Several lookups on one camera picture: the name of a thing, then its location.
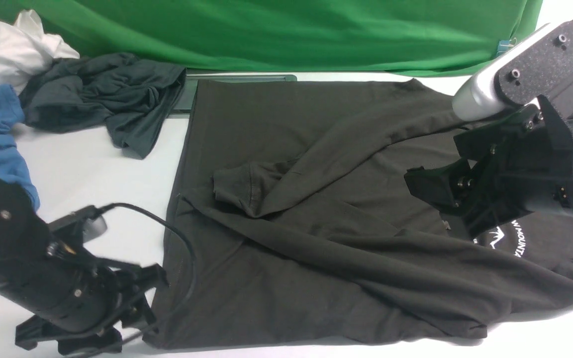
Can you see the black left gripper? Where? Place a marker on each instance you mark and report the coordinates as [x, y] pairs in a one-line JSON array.
[[80, 323]]

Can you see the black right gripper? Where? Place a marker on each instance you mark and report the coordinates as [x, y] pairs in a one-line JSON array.
[[523, 165]]

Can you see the dark gray long-sleeve top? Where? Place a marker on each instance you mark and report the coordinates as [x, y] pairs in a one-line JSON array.
[[294, 200]]

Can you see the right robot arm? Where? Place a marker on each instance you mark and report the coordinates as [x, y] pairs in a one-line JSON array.
[[510, 167]]

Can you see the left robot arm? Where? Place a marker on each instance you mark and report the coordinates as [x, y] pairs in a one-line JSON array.
[[37, 270]]

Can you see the blue binder clip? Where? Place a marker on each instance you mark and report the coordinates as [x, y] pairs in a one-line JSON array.
[[505, 45]]

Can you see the green backdrop cloth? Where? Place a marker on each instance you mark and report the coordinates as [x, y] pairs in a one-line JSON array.
[[417, 38]]

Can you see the dark teal crumpled garment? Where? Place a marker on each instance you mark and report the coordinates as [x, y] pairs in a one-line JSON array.
[[130, 96]]

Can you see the white crumpled garment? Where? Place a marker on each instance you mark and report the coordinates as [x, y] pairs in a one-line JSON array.
[[27, 50]]

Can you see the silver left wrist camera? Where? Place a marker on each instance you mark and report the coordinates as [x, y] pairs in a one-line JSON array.
[[79, 226]]

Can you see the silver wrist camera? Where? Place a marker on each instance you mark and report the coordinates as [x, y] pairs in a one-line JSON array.
[[79, 226], [538, 65]]

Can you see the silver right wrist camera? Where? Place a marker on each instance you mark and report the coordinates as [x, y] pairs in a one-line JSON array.
[[538, 65]]

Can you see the metal table cable hatch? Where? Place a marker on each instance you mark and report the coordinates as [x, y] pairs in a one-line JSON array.
[[185, 102]]

